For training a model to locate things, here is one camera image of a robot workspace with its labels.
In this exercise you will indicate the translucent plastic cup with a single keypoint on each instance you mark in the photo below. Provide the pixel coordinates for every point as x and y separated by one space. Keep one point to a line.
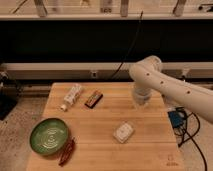
141 100

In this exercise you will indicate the blue connector box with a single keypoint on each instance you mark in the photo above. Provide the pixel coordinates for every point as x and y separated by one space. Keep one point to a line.
175 119

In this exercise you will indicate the brown chocolate bar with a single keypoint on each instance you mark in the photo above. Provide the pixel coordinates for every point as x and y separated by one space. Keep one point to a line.
93 99

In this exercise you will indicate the wall power outlet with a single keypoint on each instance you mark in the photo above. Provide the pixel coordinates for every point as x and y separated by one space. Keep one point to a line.
94 74

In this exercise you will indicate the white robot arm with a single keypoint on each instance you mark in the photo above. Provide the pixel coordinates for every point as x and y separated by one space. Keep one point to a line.
147 75

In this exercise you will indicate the black equipment at left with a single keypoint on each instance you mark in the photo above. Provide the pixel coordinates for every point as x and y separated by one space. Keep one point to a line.
8 94

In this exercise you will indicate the white plastic bottle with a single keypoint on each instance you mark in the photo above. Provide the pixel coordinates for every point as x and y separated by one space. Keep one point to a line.
71 97

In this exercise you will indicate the white square packet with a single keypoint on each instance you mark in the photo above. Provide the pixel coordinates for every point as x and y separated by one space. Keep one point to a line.
123 132

